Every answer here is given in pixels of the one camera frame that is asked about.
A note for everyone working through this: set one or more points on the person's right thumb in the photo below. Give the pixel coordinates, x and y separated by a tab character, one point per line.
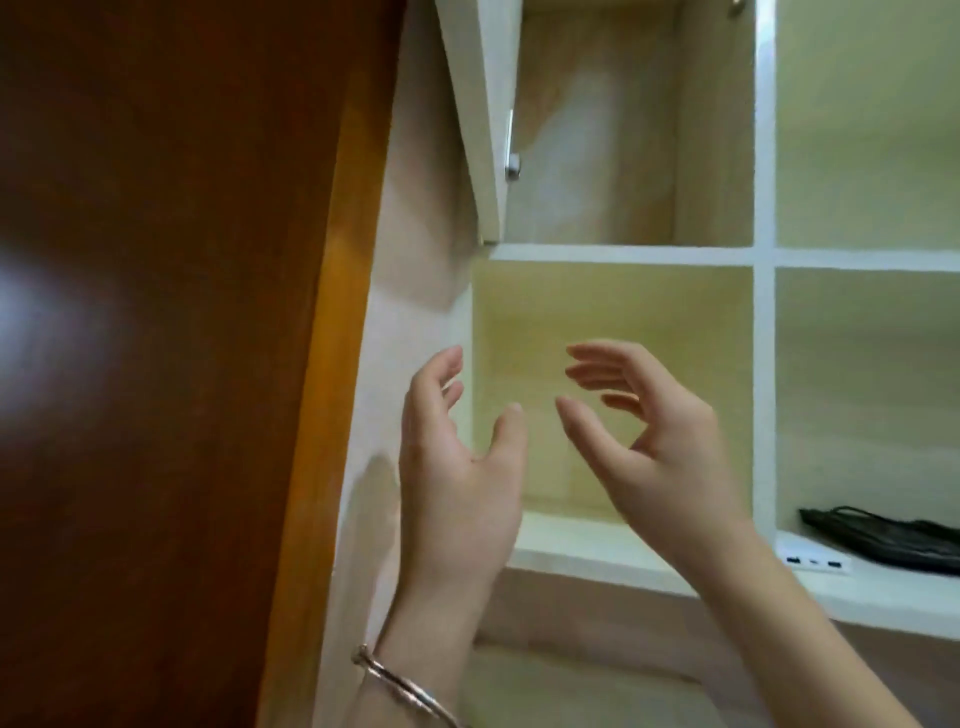
589	442

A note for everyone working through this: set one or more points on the person's right hand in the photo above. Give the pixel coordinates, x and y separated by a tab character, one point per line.
675	472

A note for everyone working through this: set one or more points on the white open shelf cabinet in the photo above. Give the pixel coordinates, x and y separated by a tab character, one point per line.
763	315

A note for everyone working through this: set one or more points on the brown wooden door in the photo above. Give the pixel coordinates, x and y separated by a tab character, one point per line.
165	337

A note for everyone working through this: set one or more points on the person's left hand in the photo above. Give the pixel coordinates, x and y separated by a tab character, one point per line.
450	495

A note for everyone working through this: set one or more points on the person's left thumb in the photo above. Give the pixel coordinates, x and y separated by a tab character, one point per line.
508	442

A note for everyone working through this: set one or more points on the person's right forearm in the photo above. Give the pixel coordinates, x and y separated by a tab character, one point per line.
795	645

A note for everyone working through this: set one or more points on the person's right middle finger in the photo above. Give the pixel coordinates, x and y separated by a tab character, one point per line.
596	376

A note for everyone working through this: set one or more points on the white cabinet door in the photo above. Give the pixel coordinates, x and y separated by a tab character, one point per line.
480	105

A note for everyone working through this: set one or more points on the person's left forearm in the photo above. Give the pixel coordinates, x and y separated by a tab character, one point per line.
427	652

